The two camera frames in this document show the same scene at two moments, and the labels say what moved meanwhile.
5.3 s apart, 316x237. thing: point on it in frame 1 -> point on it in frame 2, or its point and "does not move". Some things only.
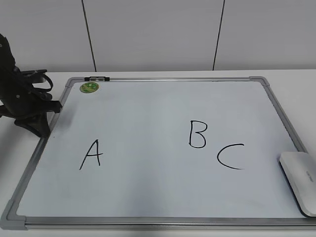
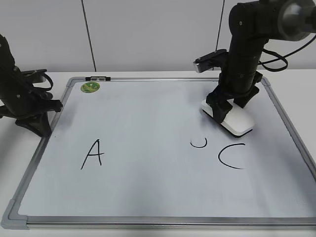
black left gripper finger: x=37 y=123 does not move
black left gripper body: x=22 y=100 does not move
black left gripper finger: x=4 y=111 does not move
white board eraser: x=299 y=169 -> x=238 y=122
